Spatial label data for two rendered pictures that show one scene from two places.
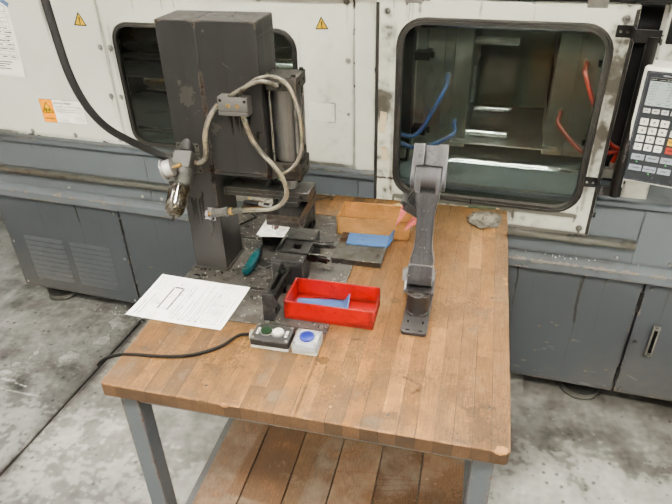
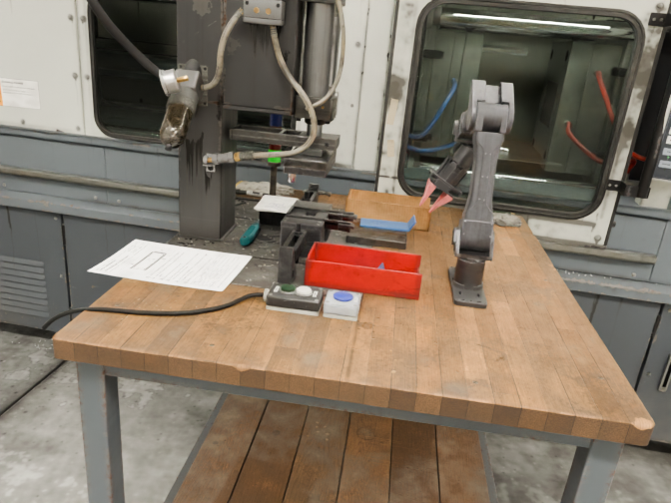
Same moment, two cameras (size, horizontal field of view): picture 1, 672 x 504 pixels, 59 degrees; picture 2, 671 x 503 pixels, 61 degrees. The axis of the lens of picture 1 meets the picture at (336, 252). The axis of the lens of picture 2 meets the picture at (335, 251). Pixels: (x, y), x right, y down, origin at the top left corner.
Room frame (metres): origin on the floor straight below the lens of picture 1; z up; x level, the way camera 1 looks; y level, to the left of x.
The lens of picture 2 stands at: (0.19, 0.26, 1.41)
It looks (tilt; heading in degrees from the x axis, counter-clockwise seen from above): 21 degrees down; 351
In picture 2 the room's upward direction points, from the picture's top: 5 degrees clockwise
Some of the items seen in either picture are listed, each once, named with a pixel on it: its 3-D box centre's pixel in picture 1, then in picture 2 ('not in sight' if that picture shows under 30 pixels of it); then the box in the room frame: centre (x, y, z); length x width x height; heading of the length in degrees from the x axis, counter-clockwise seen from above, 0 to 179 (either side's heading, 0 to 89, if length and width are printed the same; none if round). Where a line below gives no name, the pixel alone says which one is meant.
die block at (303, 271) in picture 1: (296, 256); (307, 230); (1.57, 0.12, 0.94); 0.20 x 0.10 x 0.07; 166
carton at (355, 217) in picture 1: (375, 220); (387, 210); (1.80, -0.14, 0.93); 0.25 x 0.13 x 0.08; 76
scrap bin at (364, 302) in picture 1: (332, 302); (363, 269); (1.33, 0.01, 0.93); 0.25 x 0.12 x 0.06; 76
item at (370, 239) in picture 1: (370, 236); (387, 221); (1.68, -0.12, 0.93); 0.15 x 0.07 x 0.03; 78
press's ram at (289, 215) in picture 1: (266, 173); (285, 115); (1.57, 0.19, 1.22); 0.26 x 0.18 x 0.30; 76
